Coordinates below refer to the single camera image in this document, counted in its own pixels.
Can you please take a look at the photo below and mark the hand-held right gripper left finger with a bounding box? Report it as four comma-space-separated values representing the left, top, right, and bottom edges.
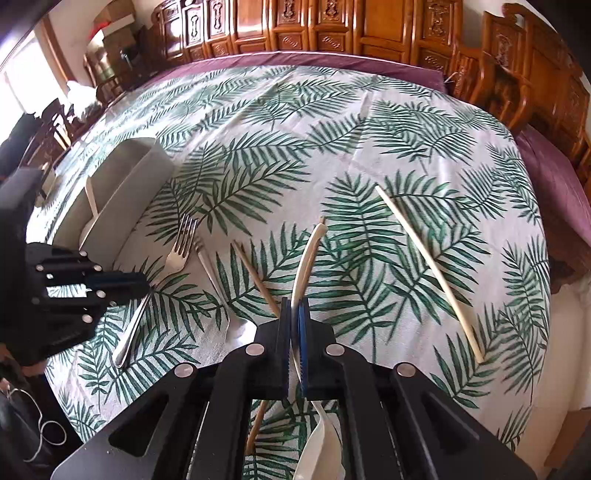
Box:
51, 298, 294, 480

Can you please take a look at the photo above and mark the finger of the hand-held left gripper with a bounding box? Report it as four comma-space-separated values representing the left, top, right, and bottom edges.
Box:
30, 281, 151, 328
25, 244, 151, 289

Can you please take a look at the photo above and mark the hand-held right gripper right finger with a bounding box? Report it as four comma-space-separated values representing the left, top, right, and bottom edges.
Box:
295, 300, 539, 480

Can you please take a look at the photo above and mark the metal fork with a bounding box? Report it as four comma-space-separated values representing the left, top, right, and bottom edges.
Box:
113, 213, 198, 368

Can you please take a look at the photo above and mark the white plastic spoon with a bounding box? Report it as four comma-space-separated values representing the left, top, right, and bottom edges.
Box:
290, 223, 348, 480
78, 176, 101, 247

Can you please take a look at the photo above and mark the brown bamboo chopstick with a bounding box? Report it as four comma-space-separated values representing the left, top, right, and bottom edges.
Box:
232, 241, 283, 455

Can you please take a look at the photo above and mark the metal spoon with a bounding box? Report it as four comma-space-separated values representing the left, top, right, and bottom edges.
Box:
194, 237, 258, 344

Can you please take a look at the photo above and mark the grey utensil box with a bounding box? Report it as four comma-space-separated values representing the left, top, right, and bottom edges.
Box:
52, 137, 175, 266

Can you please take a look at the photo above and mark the light bamboo chopstick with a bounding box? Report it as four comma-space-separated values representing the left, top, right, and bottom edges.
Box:
375, 185, 485, 364

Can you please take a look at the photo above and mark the dark wooden chair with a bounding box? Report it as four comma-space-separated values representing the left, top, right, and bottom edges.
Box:
0, 98, 75, 185

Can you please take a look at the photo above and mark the white plastic bag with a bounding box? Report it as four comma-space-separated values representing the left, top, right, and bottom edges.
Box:
66, 80, 101, 117

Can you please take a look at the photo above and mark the leaf print tablecloth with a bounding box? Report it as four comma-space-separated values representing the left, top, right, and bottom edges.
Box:
28, 65, 552, 480

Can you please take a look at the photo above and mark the wooden framed window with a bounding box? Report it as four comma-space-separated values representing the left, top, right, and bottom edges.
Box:
0, 18, 72, 123

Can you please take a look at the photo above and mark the white cardboard box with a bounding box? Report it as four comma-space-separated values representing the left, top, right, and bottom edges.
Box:
98, 21, 138, 40

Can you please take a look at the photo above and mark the brown cardboard box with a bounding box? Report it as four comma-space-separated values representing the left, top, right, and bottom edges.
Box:
92, 0, 137, 26

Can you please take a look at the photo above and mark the long purple sofa cushion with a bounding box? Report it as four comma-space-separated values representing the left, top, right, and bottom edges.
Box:
161, 51, 447, 94

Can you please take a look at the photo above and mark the purple armchair cushion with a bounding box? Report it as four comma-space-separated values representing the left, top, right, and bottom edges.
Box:
515, 124, 591, 269

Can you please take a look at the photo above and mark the carved wooden sofa bench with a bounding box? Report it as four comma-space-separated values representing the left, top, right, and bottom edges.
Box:
150, 0, 462, 93

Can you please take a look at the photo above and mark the carved wooden armchair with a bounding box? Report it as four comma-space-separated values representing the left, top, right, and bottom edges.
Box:
445, 2, 591, 296

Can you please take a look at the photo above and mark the white cable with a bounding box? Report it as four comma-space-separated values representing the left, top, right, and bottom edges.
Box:
8, 387, 68, 463

